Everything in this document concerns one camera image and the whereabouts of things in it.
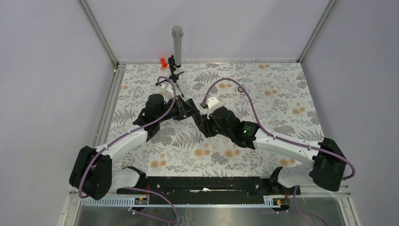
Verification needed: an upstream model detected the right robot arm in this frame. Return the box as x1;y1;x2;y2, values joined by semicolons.
194;106;348;194

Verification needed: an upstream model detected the black tripod mic stand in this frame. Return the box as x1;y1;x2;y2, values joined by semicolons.
155;55;184;97

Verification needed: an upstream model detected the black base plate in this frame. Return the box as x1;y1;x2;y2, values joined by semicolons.
116;177;301;205

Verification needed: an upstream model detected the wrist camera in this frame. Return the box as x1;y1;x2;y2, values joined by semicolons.
200;97;222;119
159;84;174;100

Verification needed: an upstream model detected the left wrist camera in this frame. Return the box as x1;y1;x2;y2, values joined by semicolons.
159;84;174;100

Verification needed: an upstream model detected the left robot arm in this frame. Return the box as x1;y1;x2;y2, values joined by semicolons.
69;94;200;200

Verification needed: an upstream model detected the grey microphone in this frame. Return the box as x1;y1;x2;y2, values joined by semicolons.
171;25;184;68

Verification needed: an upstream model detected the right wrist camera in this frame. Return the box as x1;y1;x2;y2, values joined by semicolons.
200;97;222;119

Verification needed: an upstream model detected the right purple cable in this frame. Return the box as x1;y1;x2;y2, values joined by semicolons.
201;78;357;181

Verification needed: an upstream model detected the floral table mat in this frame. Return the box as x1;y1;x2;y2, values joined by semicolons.
108;63;324;177

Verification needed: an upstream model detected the orange plastic piece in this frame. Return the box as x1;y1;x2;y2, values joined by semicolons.
160;57;168;68

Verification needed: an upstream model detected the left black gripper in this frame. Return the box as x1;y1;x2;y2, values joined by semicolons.
157;95;200;123

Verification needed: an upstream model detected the purple cable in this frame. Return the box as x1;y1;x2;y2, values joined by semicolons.
78;76;177;199
201;78;357;181

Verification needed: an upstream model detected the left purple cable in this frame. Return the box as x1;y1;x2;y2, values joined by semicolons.
78;76;177;199

